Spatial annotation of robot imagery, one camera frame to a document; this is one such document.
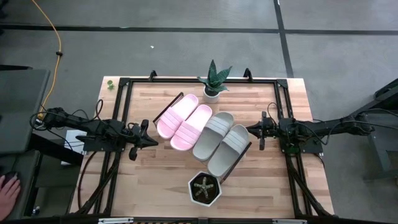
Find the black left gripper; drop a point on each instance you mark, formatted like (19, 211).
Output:
(135, 137)

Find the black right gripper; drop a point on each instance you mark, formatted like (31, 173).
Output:
(270, 129)

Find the grey slide sandal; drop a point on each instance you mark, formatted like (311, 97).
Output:
(228, 149)
(213, 135)

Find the pink slide sandal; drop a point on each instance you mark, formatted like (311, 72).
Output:
(175, 116)
(191, 127)

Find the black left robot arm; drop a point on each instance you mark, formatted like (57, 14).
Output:
(93, 127)

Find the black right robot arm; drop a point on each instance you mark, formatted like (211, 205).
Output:
(326, 129)

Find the round white plant pot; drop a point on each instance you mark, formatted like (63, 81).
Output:
(211, 99)

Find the green snake plant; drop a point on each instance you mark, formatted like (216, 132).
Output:
(214, 79)

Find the small green leaf sprig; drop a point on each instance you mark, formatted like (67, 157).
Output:
(110, 85)

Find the small green succulent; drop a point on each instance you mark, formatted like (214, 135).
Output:
(203, 187)

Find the white box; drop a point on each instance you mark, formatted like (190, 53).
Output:
(70, 149)

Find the grey desk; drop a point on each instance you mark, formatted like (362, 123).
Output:
(28, 174)

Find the dark grey metal stand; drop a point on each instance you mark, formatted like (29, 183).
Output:
(382, 140)

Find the dark grey monitor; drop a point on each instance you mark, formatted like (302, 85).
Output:
(21, 109)

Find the small bottle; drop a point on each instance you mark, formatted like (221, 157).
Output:
(35, 211)

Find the black computer mouse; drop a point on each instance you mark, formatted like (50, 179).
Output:
(11, 175)

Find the person's hand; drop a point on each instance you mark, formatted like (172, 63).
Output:
(9, 196)

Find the wooden shelf with black frame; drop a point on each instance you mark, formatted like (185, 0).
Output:
(168, 107)

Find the black aluminium table frame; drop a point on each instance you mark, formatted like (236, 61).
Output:
(174, 80)

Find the silver metal bracket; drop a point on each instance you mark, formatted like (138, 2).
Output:
(289, 221)
(115, 220)

